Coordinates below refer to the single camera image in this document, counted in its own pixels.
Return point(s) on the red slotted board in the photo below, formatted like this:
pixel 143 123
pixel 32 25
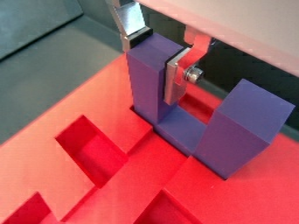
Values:
pixel 88 165

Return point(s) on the purple U-shaped block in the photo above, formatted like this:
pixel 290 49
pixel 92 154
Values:
pixel 243 125

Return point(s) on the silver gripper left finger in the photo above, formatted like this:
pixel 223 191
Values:
pixel 130 22

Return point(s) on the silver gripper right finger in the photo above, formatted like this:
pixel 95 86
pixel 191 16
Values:
pixel 181 69

